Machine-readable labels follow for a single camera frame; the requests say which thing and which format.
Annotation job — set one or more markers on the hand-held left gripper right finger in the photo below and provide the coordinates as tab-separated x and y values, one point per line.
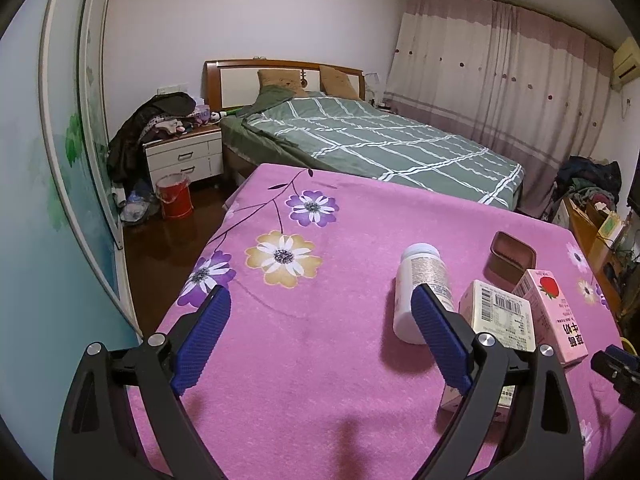
440	340

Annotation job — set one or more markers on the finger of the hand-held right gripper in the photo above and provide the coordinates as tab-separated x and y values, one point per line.
610	365
631	395

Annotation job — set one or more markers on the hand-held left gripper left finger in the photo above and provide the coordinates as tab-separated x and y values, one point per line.
202	340

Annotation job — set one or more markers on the white plastic bottle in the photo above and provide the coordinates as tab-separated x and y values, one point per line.
425	270

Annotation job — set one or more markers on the white barcode box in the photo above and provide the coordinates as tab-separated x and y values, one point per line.
495	310

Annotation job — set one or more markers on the pink milk carton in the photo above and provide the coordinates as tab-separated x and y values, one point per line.
555	320

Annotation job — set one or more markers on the brown plastic tray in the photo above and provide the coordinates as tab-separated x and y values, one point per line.
510	260

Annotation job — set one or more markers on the pink floral blanket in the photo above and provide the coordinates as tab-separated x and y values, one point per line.
325	335

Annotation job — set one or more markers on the wooden desk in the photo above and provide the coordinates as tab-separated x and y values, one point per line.
590	240

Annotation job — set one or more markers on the red bucket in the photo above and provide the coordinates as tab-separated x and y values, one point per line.
174	197

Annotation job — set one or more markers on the plastic bags on floor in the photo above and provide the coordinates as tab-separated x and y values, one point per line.
137	205

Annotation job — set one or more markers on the mixed clothes heap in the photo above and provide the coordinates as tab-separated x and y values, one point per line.
587	180

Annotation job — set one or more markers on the white wooden nightstand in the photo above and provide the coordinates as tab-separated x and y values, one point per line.
185	152

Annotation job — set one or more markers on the green plaid quilt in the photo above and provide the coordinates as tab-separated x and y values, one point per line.
375	140

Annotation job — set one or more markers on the dark clothes pile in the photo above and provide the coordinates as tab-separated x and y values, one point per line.
135	135

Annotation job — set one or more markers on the wardrobe with painted glass doors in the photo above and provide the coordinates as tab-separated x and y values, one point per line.
45	160

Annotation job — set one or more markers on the striped pink curtain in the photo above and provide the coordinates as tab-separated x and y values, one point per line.
500	85

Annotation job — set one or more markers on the brown pillow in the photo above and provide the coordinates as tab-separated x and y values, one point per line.
340	80
280	82

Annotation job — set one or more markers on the wooden bed with headboard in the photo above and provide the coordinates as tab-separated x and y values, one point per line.
235	72

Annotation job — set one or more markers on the white air conditioner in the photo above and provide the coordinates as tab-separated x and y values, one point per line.
627	62

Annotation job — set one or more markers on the white wall socket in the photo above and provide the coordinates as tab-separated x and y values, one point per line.
171	91

